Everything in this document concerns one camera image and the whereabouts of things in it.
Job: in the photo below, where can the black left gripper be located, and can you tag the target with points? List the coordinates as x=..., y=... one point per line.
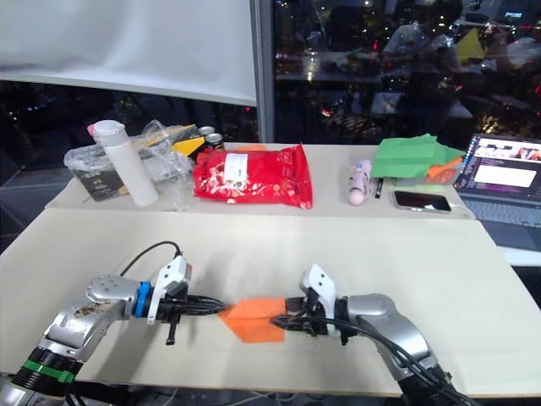
x=173, y=308

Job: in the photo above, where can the black yellow cardboard box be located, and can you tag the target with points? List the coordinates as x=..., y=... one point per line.
x=188, y=146

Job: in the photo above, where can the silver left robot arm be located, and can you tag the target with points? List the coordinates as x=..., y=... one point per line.
x=80, y=317

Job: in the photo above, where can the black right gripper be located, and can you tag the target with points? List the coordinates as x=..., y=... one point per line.
x=315, y=323

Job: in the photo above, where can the grey open laptop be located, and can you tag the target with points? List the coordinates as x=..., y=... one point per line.
x=503, y=190

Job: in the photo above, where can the red snack bag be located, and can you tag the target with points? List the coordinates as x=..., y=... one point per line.
x=253, y=177

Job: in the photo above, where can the orange paper under green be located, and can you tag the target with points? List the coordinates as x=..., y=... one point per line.
x=441, y=173

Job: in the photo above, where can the white roller blind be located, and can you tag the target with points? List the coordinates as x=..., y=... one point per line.
x=127, y=42

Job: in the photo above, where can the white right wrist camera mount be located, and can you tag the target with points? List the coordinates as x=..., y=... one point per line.
x=319, y=281

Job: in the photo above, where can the black pen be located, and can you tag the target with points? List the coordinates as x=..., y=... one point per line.
x=379, y=188

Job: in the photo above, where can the clear crumpled plastic bag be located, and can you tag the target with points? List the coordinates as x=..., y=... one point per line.
x=171, y=169

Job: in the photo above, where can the green folded paper stack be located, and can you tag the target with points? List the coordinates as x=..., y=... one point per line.
x=406, y=158

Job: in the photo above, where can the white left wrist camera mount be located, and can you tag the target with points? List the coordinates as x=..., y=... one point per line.
x=171, y=272

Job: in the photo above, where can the grey window frame post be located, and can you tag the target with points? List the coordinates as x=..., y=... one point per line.
x=264, y=84

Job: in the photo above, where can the orange paper sheet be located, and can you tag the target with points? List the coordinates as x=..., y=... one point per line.
x=253, y=321

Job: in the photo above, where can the white bottle pink cap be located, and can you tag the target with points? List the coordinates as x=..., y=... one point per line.
x=131, y=169

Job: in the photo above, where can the dark package gold print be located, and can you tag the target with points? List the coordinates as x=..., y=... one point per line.
x=99, y=182

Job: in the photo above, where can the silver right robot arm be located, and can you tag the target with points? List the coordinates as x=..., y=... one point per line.
x=393, y=325

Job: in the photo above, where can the smartphone dark screen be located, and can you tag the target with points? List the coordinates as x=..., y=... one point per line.
x=422, y=201

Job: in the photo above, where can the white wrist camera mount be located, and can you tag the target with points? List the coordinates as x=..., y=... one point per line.
x=319, y=281
x=171, y=272

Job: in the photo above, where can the dark drink can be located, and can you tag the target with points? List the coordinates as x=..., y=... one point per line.
x=207, y=131
x=214, y=142

